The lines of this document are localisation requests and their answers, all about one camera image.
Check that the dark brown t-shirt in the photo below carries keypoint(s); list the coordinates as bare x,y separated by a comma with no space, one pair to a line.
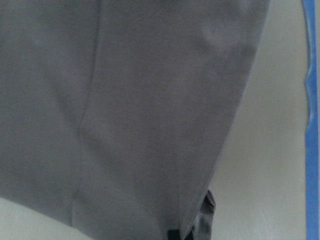
114,113

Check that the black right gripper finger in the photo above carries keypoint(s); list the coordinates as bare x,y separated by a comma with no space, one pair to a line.
173,234

